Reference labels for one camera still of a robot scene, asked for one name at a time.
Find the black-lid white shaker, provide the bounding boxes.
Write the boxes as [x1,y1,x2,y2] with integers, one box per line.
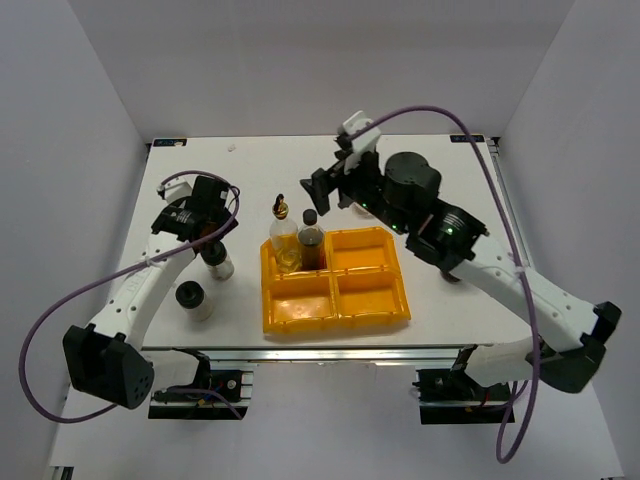
[175,281,213,322]

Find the black-lid shaker with knob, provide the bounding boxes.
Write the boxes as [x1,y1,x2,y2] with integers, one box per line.
[201,242,235,281]

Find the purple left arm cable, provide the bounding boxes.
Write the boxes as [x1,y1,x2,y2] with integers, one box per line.
[18,171,241,424]

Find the red-lid dark sauce jar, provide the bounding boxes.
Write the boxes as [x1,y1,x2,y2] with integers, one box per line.
[440,271,461,284]

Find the yellow four-compartment tray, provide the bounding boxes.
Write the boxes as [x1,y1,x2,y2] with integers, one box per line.
[260,227,411,337]

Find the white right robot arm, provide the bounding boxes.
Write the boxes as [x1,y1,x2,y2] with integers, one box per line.
[300,152,621,399]

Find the clear oil bottle gold spout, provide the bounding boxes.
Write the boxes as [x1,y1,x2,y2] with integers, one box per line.
[269,193,301,273]

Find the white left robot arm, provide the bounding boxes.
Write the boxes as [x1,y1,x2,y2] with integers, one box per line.
[62,174,239,410]

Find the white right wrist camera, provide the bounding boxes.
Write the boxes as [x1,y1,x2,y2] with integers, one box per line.
[335,110,381,174]

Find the glass jar white contents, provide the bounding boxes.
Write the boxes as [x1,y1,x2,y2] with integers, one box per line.
[352,203,373,218]

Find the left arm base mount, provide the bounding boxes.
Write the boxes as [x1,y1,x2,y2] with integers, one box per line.
[145,349,254,421]

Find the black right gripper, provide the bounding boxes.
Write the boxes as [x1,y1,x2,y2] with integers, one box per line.
[300,146,410,236]

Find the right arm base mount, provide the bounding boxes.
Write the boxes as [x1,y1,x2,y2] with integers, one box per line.
[412,345,512,425]

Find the dark sauce bottle black cap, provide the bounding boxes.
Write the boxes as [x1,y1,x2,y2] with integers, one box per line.
[297,209,326,271]

